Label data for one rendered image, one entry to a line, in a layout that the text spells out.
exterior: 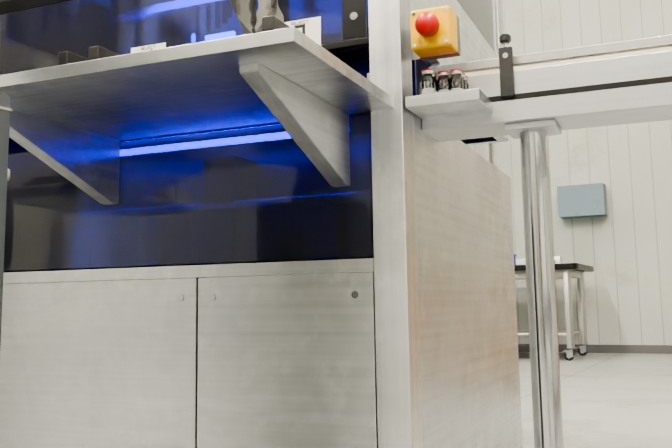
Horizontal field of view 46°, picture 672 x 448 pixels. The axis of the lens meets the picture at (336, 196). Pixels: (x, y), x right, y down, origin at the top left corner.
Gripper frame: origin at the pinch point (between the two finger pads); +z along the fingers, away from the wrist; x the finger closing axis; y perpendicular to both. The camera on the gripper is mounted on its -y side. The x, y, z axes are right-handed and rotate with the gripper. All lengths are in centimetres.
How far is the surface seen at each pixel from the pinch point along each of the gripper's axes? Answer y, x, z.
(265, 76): -1.5, -2.5, 7.0
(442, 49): 31.6, -19.5, -4.6
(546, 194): 46, -34, 20
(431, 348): 44, -12, 47
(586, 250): 746, 27, -16
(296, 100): 8.6, -2.4, 8.0
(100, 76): -7.7, 21.5, 5.6
